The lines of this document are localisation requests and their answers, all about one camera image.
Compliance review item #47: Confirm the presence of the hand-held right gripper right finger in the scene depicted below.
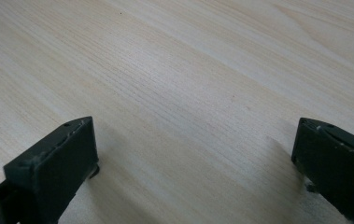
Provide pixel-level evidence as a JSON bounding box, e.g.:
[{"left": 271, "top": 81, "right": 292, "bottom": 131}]
[{"left": 290, "top": 117, "right": 354, "bottom": 224}]

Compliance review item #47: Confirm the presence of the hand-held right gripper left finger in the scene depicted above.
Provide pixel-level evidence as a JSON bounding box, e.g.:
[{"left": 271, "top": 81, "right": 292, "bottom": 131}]
[{"left": 0, "top": 116, "right": 100, "bottom": 224}]

